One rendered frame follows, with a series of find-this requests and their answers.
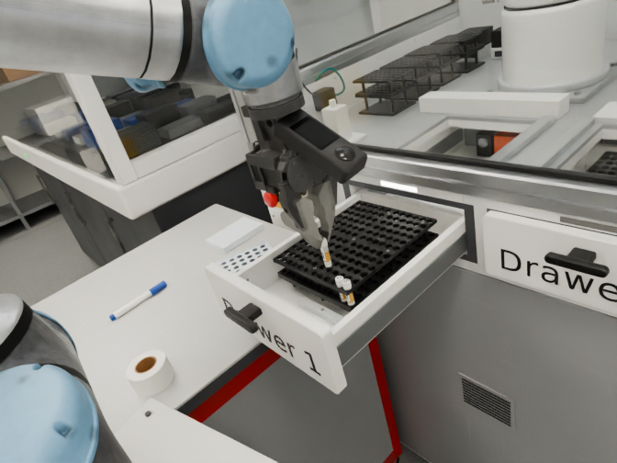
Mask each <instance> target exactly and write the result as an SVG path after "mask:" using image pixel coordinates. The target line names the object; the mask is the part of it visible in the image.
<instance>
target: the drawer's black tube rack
mask: <svg viewBox="0 0 617 463"><path fill-rule="evenodd" d="M359 204H360V205H359ZM370 207H371V208H370ZM388 211H389V212H388ZM368 213H369V214H368ZM352 214H353V215H352ZM402 215H404V216H402ZM356 216H357V217H356ZM381 216H383V217H381ZM408 217H410V218H408ZM414 219H416V220H414ZM422 220H424V221H422ZM403 221H404V222H403ZM428 222H430V223H428ZM436 222H437V219H434V218H429V217H425V216H421V215H418V214H414V213H410V212H407V211H403V210H399V209H392V208H389V207H385V206H381V205H377V204H373V203H369V202H365V201H362V200H358V201H357V202H355V203H354V204H352V206H350V207H349V208H347V209H345V210H344V211H342V212H341V213H340V214H338V215H337V216H335V217H334V222H333V225H332V230H331V237H330V240H329V242H328V243H327V244H328V249H329V253H330V256H331V263H332V266H330V267H326V266H325V264H324V261H323V258H322V254H321V250H320V249H316V248H314V247H313V246H311V245H309V244H308V243H307V242H306V241H305V240H304V238H303V239H302V240H300V241H299V242H297V243H295V244H294V245H292V246H291V247H289V248H288V249H286V250H285V251H284V252H282V254H283V255H284V256H288V257H290V258H293V259H295V260H297V261H299V262H301V263H303V264H306V265H309V266H311V267H313V269H318V270H320V271H322V272H324V273H327V274H329V275H331V276H334V277H337V276H342V277H343V279H350V281H351V284H352V285H355V287H356V290H355V291H353V298H354V302H355V303H354V305H351V306H350V305H348V302H347V301H346V302H342V300H341V297H340V293H339V292H338V291H336V290H334V289H332V288H328V287H326V286H324V285H322V284H321V283H318V282H316V281H314V280H312V279H310V278H308V277H304V276H302V275H300V274H299V273H297V272H294V271H292V270H290V269H288V268H286V267H285V268H283V269H282V270H280V271H279V272H277V274H278V277H280V278H282V279H284V280H285V281H287V282H289V283H291V284H293V287H299V288H302V289H304V290H306V291H307V292H309V293H311V294H313V295H315V296H317V297H319V298H321V300H322V301H324V300H326V301H328V302H329V303H331V304H333V305H335V306H337V307H340V308H342V309H344V310H346V311H349V312H351V311H352V310H353V309H354V308H355V307H357V306H358V305H359V304H360V303H361V302H363V301H364V300H365V299H366V298H367V297H369V296H370V295H371V294H372V293H373V292H374V291H376V290H377V289H378V288H379V287H380V286H382V285H383V284H384V283H385V282H386V281H387V280H389V279H390V278H391V277H392V276H394V275H395V274H396V273H397V272H398V271H399V270H400V269H401V268H402V267H403V266H404V265H406V264H407V263H408V262H409V261H410V260H411V259H413V258H414V257H415V256H416V255H417V254H419V253H420V252H421V251H422V250H423V249H425V248H426V247H427V246H428V245H429V244H430V243H432V242H433V241H434V240H435V239H436V238H438V237H439V233H435V232H431V231H428V230H429V229H430V228H431V227H432V226H433V225H434V224H435V223H436ZM339 223H340V224H339ZM410 223H411V224H410ZM343 225H344V226H343ZM416 225H419V226H416ZM312 247H313V248H312ZM294 248H296V249H294ZM300 250H302V251H300ZM289 253H290V254H289ZM292 255H293V256H292ZM313 269H312V270H313ZM312 270H311V271H312ZM311 271H310V272H311Z"/></svg>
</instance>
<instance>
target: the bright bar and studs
mask: <svg viewBox="0 0 617 463"><path fill-rule="evenodd" d="M297 302H298V305H299V306H300V307H302V308H304V309H305V310H307V311H310V312H312V313H314V314H316V315H317V316H319V317H321V318H322V319H324V320H326V321H327V322H330V323H332V324H334V325H335V324H336V323H338V322H339V321H340V320H341V319H342V318H344V317H342V316H341V315H340V314H338V313H336V312H334V311H331V310H329V309H327V308H325V307H323V306H321V305H319V304H318V303H316V302H314V301H312V300H310V299H307V298H305V297H302V298H301V299H299V300H298V301H297Z"/></svg>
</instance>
